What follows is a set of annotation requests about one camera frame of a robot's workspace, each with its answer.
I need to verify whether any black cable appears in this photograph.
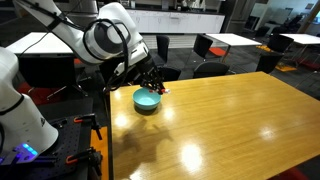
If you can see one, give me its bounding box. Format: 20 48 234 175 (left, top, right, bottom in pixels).
82 18 130 93

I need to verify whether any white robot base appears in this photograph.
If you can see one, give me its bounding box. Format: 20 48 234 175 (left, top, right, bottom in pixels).
0 47 59 166

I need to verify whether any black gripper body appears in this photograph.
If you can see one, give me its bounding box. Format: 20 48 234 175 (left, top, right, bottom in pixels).
136 55 160 88

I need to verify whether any white background table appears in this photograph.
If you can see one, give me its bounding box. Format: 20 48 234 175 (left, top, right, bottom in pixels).
209 33 260 46

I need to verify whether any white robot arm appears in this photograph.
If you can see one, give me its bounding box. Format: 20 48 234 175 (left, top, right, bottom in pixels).
14 0 165 95

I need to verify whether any red and white marker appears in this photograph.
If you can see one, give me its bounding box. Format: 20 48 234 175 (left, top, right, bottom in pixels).
148 89 171 94

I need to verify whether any orange black clamp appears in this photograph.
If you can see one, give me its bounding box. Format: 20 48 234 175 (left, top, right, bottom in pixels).
73 113 102 140
65 147 103 176

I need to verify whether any black office chair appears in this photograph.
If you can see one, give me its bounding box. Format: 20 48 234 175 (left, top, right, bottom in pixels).
193 61 230 78

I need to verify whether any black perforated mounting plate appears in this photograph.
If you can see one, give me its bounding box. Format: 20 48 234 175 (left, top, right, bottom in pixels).
0 116 90 180

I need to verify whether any teal bowl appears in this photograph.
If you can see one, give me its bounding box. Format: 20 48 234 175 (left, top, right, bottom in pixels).
132 88 161 110

